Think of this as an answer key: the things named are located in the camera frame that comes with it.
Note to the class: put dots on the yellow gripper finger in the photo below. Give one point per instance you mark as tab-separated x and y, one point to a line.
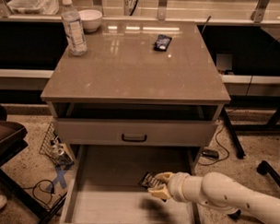
164	176
161	191

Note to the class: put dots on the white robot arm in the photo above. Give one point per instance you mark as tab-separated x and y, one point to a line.
217	191

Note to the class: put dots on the open bottom drawer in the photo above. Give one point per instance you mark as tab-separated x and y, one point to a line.
105	189

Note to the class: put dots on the grey drawer cabinet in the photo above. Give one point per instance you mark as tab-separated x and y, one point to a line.
122	77

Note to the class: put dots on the black power adapter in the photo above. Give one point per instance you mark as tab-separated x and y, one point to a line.
210	153

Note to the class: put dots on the black office chair base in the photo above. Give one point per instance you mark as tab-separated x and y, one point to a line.
262	168

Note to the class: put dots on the blue tape cross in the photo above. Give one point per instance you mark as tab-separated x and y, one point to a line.
59	178

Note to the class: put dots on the dark chair at left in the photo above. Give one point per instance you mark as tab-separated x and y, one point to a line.
12	142

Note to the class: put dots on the white ceramic bowl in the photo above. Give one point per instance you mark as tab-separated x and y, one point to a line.
91	19

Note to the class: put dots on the clear plastic water bottle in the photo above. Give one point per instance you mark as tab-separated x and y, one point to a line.
73	29

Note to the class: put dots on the crumpled white plastic bag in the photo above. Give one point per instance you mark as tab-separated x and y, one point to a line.
38	7

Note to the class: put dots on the closed drawer with black handle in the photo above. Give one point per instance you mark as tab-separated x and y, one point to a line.
135	132

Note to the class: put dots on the wire basket with items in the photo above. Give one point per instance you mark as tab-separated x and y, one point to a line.
53	149

